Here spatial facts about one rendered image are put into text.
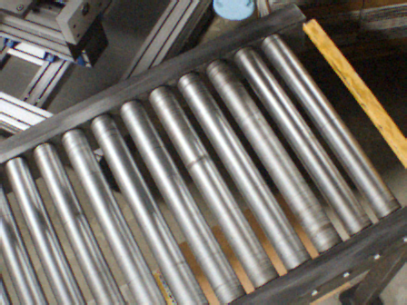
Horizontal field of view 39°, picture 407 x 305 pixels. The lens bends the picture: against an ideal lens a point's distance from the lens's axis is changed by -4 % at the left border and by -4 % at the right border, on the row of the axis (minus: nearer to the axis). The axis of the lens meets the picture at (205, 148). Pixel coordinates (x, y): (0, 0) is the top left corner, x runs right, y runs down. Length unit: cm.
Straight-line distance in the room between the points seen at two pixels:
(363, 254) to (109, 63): 121
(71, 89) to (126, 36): 26
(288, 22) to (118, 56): 86
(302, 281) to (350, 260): 9
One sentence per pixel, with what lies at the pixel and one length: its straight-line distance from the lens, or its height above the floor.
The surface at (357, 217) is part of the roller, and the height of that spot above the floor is 80.
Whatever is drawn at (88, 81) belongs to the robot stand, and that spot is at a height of 21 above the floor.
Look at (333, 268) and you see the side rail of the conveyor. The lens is 105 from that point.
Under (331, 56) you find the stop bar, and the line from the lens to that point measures 122.
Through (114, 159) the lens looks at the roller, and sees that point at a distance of 115.
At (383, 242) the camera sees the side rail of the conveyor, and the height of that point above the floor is 80.
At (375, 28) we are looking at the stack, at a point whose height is 26.
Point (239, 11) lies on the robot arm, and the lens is 106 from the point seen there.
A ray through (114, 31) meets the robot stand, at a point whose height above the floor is 21.
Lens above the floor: 181
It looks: 63 degrees down
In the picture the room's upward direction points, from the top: 11 degrees counter-clockwise
